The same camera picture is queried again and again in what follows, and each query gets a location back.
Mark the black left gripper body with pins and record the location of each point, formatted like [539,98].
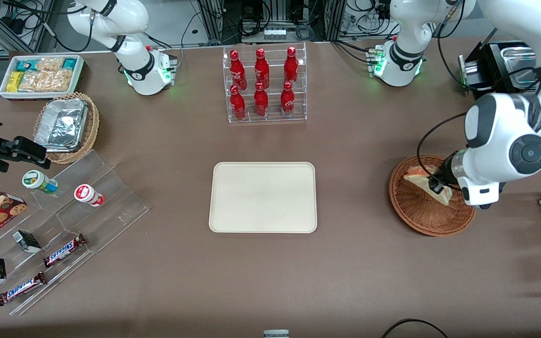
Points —
[446,174]

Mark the triangular sandwich wedge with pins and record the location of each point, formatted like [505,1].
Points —
[416,177]

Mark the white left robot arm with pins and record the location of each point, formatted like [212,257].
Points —
[500,136]

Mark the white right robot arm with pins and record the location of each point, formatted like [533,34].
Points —
[136,70]

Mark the round brown wicker basket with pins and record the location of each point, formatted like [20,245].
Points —
[421,213]

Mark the aluminium foil tray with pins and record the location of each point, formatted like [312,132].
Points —
[61,124]

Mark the tan wicker basket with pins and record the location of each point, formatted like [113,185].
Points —
[91,126]

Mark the cream rectangular tray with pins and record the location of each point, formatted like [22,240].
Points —
[261,197]

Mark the green lid yogurt cup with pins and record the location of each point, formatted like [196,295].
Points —
[38,181]

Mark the yellow snack packet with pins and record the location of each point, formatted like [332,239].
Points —
[14,81]

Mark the clear rice cracker bag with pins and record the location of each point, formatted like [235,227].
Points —
[33,81]
[50,64]
[59,80]

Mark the red lid yogurt cup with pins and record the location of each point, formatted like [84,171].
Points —
[87,194]

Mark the teal snack packet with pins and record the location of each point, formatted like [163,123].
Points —
[26,65]
[69,64]

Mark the white plastic snack bin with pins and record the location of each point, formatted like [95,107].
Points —
[79,80]

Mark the clear acrylic stepped display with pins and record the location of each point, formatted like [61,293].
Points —
[111,211]

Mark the Snickers chocolate bar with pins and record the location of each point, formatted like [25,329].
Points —
[21,288]
[64,250]

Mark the black food warmer showcase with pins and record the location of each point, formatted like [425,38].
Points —
[491,70]

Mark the red cola bottle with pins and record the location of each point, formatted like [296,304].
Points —
[291,66]
[261,102]
[288,101]
[262,69]
[237,104]
[237,70]

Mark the clear acrylic bottle rack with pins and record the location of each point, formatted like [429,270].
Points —
[273,117]

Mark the small grey box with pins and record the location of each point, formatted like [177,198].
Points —
[276,334]

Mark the white power strip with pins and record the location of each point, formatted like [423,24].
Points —
[274,33]

